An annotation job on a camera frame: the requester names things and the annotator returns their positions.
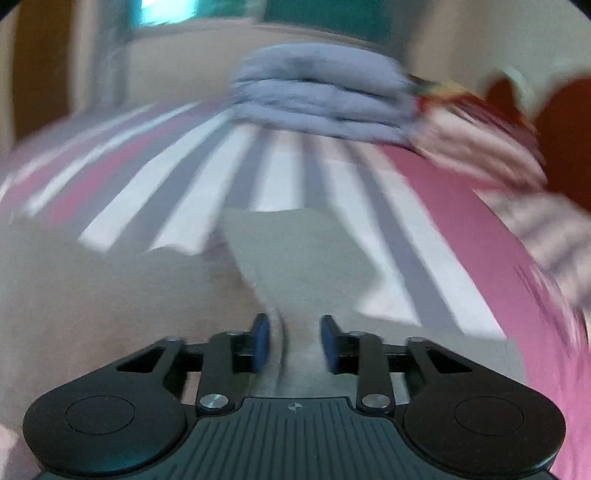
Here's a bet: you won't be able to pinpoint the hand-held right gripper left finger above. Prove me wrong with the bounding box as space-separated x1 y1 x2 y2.
116 313 271 415

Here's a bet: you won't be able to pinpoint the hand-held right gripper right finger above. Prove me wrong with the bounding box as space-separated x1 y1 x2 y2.
320 314 476 415

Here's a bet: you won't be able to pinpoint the grey pants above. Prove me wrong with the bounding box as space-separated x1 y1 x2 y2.
0 207 529 444

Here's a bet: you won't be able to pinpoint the pink grey striped bed sheet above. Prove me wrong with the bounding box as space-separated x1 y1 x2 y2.
0 99 591 480

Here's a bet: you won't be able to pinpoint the striped pillow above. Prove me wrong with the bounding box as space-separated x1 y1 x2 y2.
480 188 591 317

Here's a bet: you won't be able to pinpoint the folded pale pink blanket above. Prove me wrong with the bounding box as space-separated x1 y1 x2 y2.
410 105 551 191

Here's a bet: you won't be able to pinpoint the folded light blue comforter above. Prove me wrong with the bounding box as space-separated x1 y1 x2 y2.
228 43 426 145

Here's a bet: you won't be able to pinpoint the folded red patterned blanket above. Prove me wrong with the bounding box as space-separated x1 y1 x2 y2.
414 78 488 112

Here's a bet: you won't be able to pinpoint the brown wooden headboard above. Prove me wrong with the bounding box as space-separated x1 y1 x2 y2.
484 74 591 206

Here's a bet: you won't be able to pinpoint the grey blue curtain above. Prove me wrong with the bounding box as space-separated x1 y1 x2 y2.
98 0 136 108

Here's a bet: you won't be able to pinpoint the window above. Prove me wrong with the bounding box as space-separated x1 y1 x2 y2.
133 0 394 43

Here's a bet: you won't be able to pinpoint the brown wooden door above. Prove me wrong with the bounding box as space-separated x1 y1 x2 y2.
13 0 80 132

